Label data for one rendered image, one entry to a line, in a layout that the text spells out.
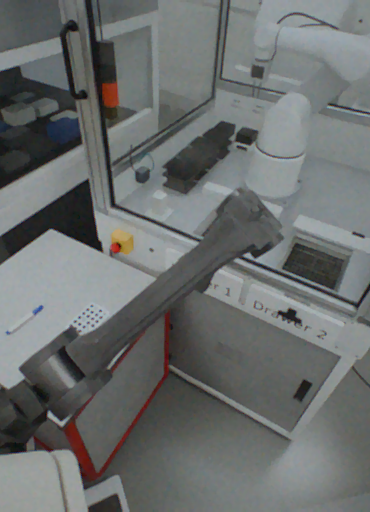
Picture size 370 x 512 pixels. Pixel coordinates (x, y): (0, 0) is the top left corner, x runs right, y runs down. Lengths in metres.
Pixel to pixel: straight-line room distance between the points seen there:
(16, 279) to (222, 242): 1.07
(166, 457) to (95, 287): 0.88
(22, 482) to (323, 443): 1.68
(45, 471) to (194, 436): 1.44
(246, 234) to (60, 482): 0.36
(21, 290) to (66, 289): 0.16
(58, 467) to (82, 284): 0.95
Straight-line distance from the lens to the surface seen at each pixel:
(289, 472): 1.89
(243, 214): 0.48
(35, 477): 0.44
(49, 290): 1.37
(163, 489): 1.80
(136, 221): 1.24
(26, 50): 1.50
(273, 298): 1.13
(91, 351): 0.54
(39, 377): 0.57
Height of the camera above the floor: 1.75
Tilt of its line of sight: 45 degrees down
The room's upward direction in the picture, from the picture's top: 4 degrees clockwise
